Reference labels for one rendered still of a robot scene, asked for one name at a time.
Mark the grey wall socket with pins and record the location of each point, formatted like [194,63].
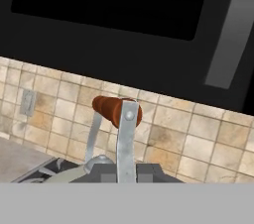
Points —
[27,102]

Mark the black microwave oven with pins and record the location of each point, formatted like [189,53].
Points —
[99,46]

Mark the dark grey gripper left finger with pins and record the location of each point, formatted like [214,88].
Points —
[99,170]

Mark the black hob with grey grates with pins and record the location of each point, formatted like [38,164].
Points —
[63,165]

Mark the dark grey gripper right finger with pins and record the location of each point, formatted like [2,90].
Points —
[149,169]

